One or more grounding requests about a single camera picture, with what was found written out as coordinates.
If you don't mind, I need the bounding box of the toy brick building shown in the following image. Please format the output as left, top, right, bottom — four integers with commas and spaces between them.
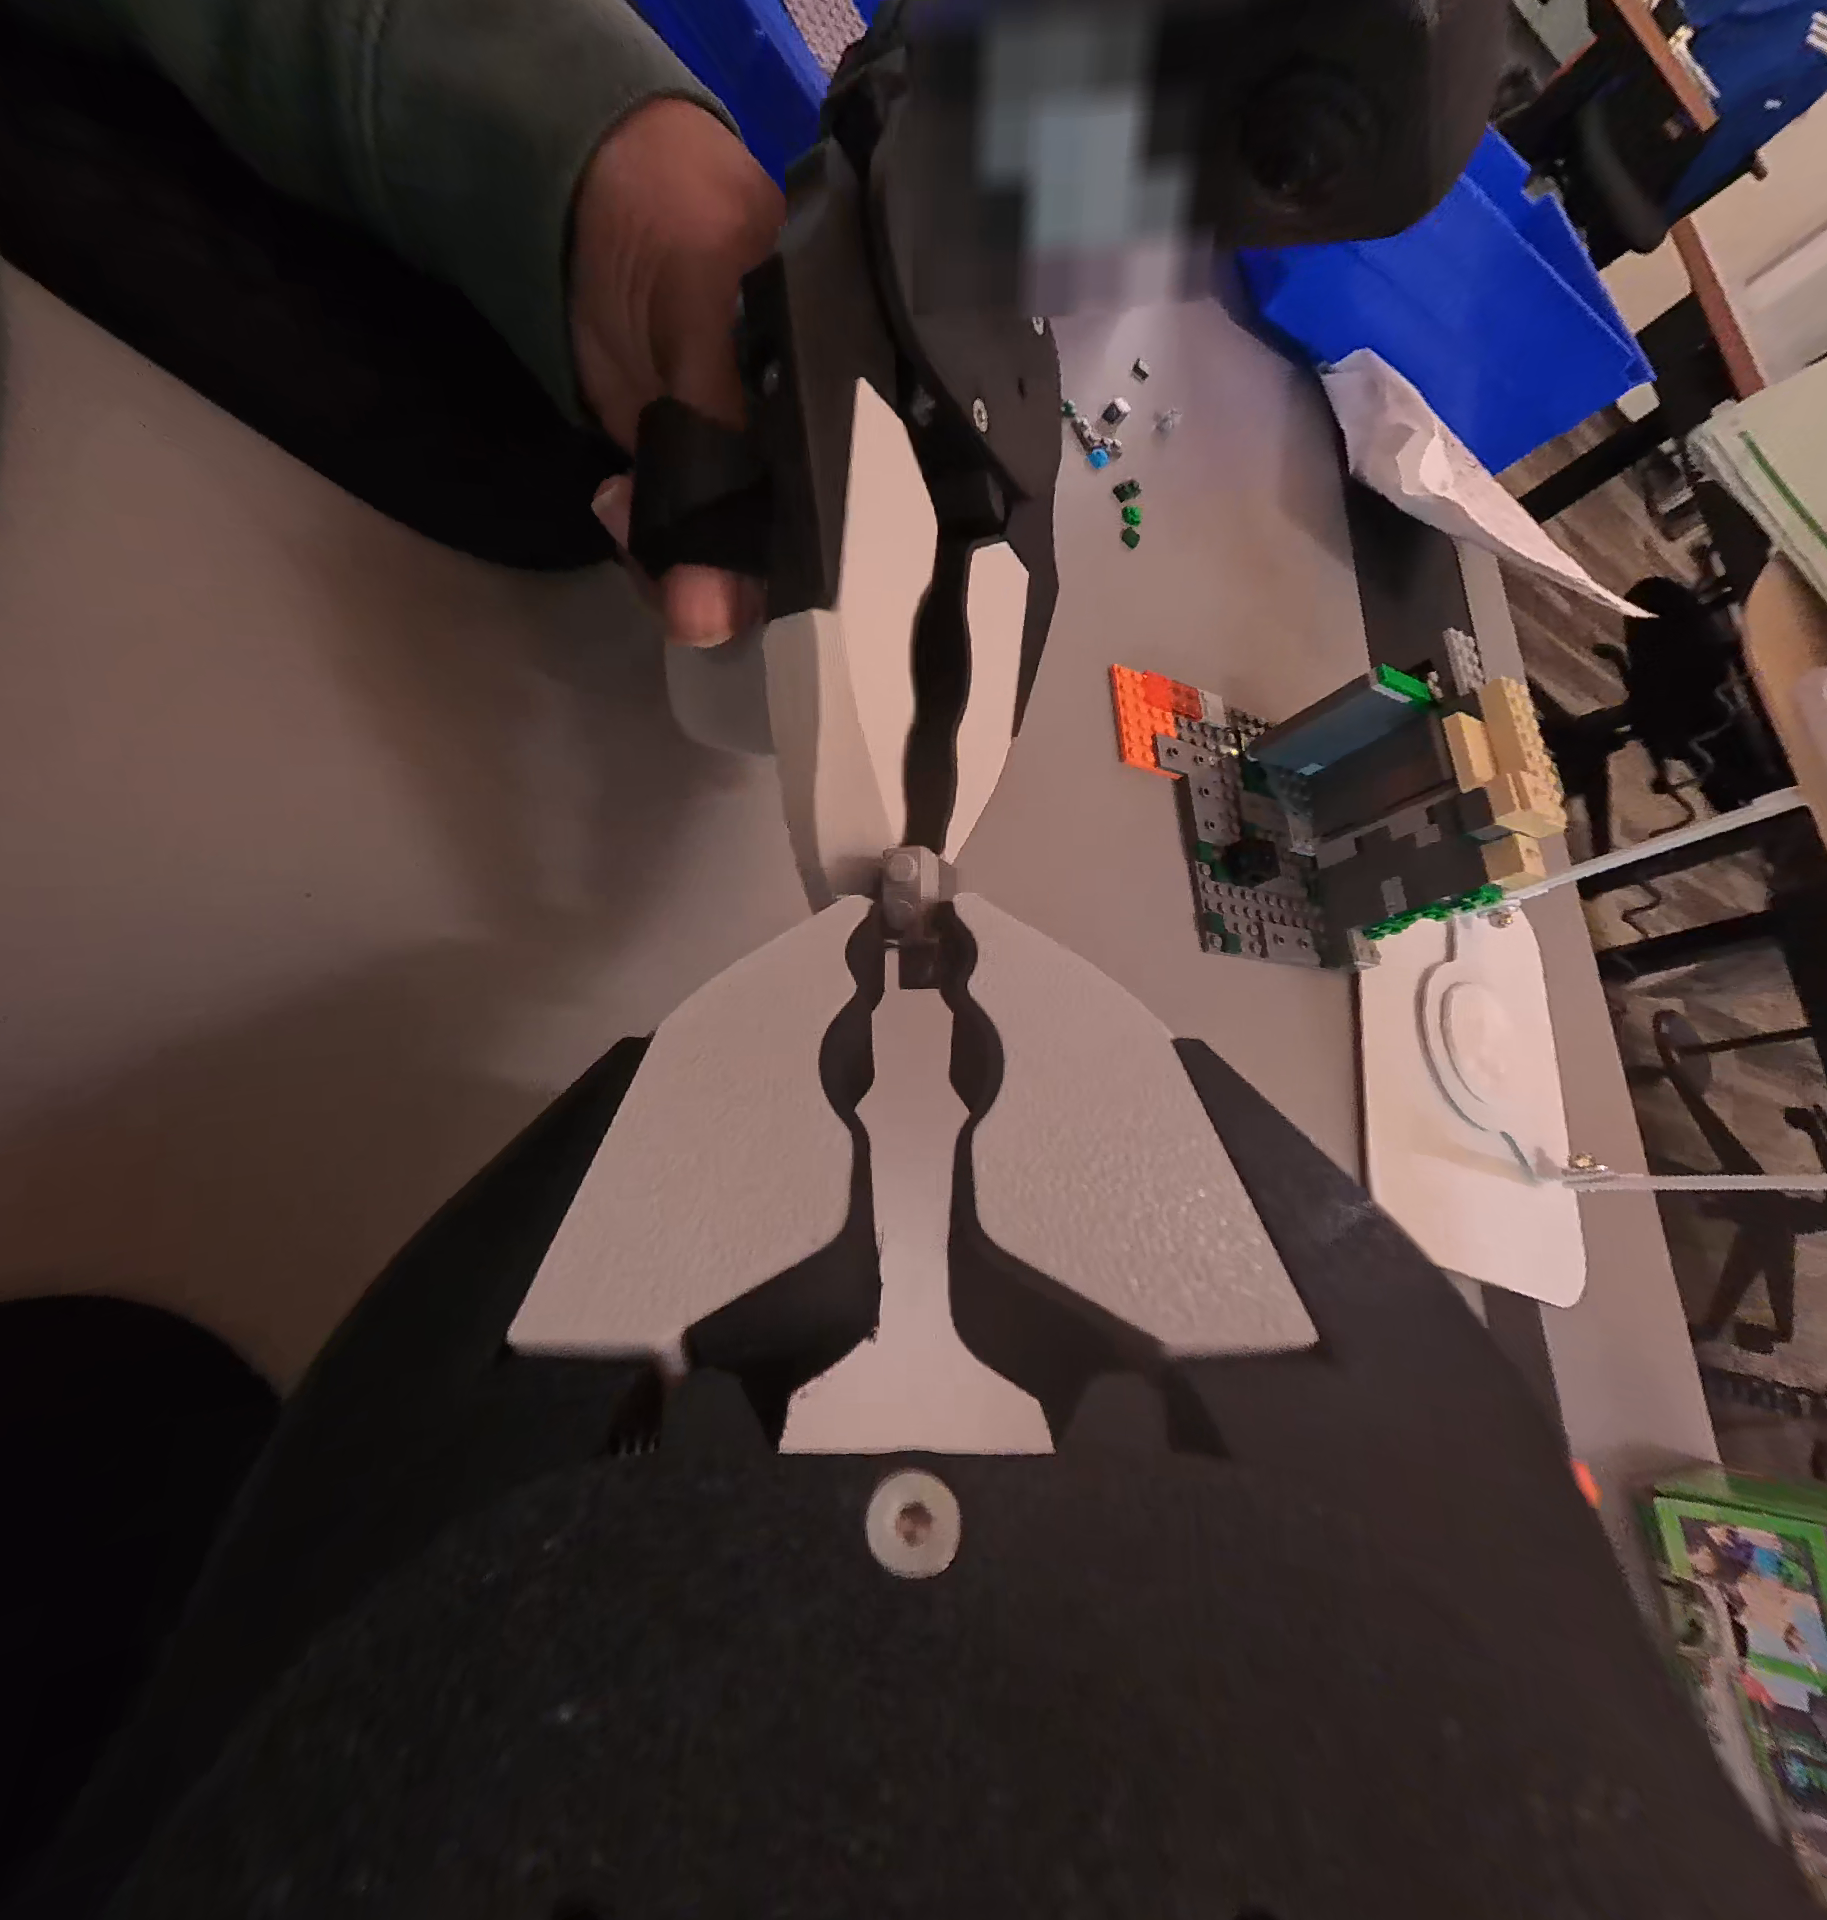
1110, 627, 1572, 973

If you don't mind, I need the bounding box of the black office chair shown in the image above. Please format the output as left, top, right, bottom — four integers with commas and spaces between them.
1589, 578, 1778, 857

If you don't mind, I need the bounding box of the white stand base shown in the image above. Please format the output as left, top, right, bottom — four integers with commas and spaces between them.
1353, 905, 1590, 1312

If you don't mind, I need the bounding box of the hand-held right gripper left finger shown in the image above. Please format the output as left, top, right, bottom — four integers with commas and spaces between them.
505, 896, 889, 1446

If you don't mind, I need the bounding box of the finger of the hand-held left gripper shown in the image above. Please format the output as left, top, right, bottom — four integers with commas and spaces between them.
914, 499, 1066, 896
663, 377, 947, 919

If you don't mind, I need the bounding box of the grey desk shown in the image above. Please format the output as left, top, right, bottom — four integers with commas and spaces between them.
0, 267, 1729, 1652

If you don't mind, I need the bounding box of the person's left forearm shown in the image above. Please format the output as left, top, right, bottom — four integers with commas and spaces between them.
146, 0, 746, 437

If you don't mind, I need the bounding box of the white thin rod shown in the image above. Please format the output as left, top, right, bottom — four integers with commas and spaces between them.
1497, 785, 1808, 909

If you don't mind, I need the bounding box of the green toy set box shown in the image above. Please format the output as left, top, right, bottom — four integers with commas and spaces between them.
1647, 1467, 1827, 1920

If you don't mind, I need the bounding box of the white paper bag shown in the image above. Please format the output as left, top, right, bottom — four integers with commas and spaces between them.
1317, 348, 1658, 622

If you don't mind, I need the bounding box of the scatter of small toy pieces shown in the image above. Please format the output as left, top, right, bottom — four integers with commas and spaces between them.
1059, 356, 1188, 550

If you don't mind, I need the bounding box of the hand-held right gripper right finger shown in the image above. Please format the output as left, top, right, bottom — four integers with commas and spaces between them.
942, 892, 1323, 1455

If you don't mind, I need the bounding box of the blue plastic bin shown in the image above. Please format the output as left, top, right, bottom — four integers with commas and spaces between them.
626, 0, 889, 189
1233, 127, 1658, 485

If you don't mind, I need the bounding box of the blue striped cloth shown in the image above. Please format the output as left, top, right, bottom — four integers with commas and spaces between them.
1661, 0, 1827, 211

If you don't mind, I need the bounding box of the person's left hand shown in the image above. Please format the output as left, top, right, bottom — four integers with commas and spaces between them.
569, 101, 788, 649

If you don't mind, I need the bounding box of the light grey square brick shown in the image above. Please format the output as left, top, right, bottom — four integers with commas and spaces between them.
875, 844, 953, 947

